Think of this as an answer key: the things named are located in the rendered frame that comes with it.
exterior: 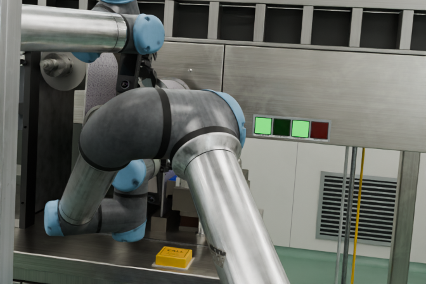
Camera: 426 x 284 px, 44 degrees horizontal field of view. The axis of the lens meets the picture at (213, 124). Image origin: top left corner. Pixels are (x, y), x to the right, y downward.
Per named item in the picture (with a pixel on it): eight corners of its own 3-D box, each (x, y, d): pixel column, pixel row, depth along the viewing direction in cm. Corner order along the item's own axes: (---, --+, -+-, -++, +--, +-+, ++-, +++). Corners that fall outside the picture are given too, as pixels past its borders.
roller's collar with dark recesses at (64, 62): (41, 76, 143) (42, 52, 142) (52, 76, 149) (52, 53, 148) (63, 77, 142) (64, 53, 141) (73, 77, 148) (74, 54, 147)
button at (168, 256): (154, 265, 118) (155, 255, 118) (163, 255, 125) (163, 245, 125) (185, 269, 117) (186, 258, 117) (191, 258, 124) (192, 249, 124)
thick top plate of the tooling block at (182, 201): (172, 210, 141) (173, 187, 140) (201, 182, 180) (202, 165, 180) (231, 216, 138) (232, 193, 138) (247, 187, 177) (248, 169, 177)
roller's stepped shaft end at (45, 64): (35, 70, 137) (36, 57, 136) (47, 70, 142) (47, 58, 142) (47, 70, 136) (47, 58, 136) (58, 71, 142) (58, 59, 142)
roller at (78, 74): (38, 89, 150) (40, 39, 148) (77, 88, 174) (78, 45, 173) (85, 92, 147) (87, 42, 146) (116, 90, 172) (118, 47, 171)
